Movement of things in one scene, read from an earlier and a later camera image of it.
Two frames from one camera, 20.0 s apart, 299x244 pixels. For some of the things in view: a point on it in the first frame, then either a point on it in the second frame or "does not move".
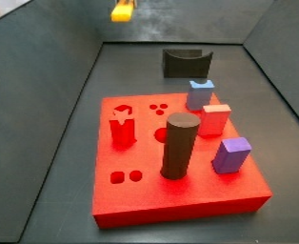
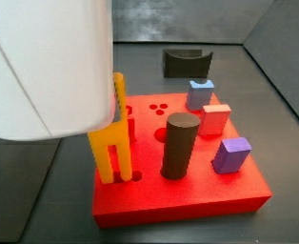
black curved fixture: (185, 63) does not move
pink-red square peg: (213, 119) does not move
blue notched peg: (198, 94) does not move
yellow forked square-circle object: (121, 12) to (114, 135)
